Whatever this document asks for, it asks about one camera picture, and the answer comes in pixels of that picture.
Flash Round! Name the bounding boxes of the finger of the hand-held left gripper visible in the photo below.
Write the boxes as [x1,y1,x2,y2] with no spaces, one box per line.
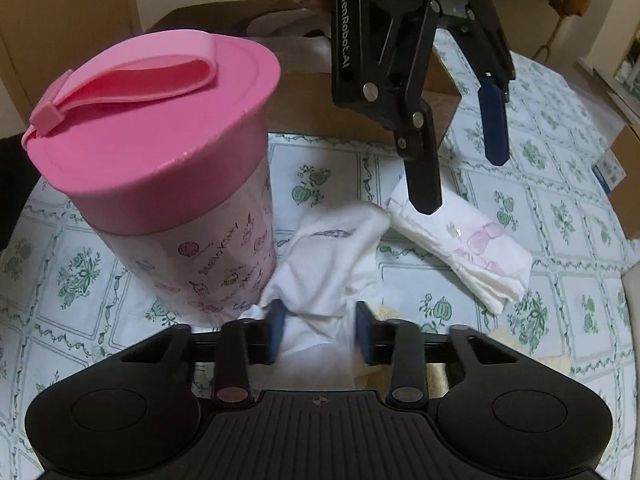
[364,0,445,217]
[462,0,516,167]

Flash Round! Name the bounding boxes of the large cardboard carton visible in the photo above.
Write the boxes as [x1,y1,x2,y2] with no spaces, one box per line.
[0,0,147,128]

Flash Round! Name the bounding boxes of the white cloth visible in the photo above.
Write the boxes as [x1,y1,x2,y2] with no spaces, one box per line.
[239,201,392,392]

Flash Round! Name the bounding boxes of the pink lidded cup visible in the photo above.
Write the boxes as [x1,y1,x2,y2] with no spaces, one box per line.
[21,30,282,327]

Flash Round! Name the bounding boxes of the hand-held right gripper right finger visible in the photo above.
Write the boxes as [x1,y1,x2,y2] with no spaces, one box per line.
[353,301,527,407]

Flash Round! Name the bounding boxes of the coat rack pole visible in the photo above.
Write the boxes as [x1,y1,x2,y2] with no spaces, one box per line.
[535,10,562,63]

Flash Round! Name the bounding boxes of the floral tablecloth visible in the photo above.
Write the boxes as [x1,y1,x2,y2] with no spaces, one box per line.
[0,50,640,480]

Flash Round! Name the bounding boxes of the white pink-printed pad pack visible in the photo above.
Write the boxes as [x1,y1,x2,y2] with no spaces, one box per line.
[386,176,534,317]

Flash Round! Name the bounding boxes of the small brown cardboard box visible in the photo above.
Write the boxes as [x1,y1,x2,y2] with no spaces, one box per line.
[594,124,640,197]

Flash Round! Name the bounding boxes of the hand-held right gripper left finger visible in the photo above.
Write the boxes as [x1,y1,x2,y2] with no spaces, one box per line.
[117,300,289,407]

